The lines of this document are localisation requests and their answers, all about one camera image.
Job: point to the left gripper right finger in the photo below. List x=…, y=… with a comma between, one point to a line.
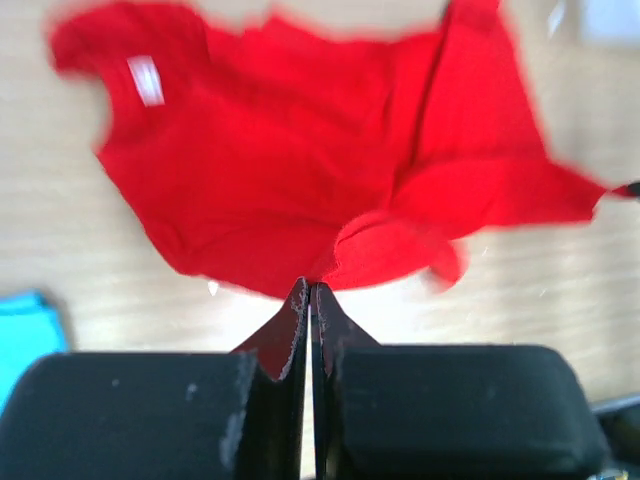
x=463, y=411

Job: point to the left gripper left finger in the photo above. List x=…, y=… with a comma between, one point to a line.
x=235, y=415

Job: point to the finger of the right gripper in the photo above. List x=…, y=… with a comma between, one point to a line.
x=632, y=190

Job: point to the bright red t shirt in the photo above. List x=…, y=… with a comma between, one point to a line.
x=260, y=156

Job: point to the folded light blue t shirt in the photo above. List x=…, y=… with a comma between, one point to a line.
x=30, y=329

